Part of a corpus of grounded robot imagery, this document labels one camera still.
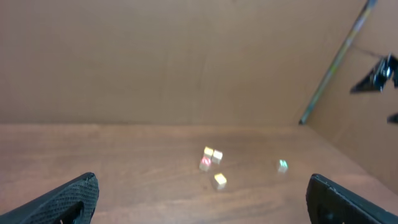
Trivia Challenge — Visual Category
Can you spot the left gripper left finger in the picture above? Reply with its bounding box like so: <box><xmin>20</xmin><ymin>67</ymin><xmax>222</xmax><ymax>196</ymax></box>
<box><xmin>1</xmin><ymin>172</ymin><xmax>99</xmax><ymax>224</ymax></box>

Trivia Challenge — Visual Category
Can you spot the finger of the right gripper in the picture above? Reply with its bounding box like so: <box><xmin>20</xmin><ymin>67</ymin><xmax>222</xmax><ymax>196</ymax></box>
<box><xmin>350</xmin><ymin>54</ymin><xmax>397</xmax><ymax>93</ymax></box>
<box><xmin>387</xmin><ymin>113</ymin><xmax>398</xmax><ymax>124</ymax></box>

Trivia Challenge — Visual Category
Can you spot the white bone wooden block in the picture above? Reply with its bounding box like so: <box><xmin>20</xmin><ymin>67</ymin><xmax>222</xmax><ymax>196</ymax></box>
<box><xmin>211</xmin><ymin>150</ymin><xmax>223</xmax><ymax>164</ymax></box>

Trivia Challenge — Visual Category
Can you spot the yellow top wooden block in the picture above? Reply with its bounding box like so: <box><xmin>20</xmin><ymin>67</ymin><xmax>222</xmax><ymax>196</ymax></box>
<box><xmin>203</xmin><ymin>147</ymin><xmax>214</xmax><ymax>159</ymax></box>

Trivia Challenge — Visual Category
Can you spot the red letter wooden block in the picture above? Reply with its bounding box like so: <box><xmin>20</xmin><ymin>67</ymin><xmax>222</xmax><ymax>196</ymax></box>
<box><xmin>199</xmin><ymin>156</ymin><xmax>212</xmax><ymax>172</ymax></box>

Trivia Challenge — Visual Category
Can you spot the metal corner strip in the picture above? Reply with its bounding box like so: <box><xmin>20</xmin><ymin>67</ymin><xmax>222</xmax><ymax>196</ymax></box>
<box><xmin>298</xmin><ymin>0</ymin><xmax>377</xmax><ymax>125</ymax></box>

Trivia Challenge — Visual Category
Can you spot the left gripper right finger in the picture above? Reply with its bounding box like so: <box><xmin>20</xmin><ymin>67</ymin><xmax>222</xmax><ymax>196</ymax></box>
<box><xmin>306</xmin><ymin>174</ymin><xmax>397</xmax><ymax>224</ymax></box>

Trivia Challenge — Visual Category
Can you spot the yellow letter C block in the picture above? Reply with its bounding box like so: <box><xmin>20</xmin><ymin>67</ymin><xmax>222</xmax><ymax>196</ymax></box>
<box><xmin>213</xmin><ymin>173</ymin><xmax>227</xmax><ymax>190</ymax></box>

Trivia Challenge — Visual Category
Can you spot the green letter wooden block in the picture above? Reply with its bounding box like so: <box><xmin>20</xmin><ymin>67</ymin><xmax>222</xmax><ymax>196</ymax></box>
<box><xmin>277</xmin><ymin>159</ymin><xmax>289</xmax><ymax>173</ymax></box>

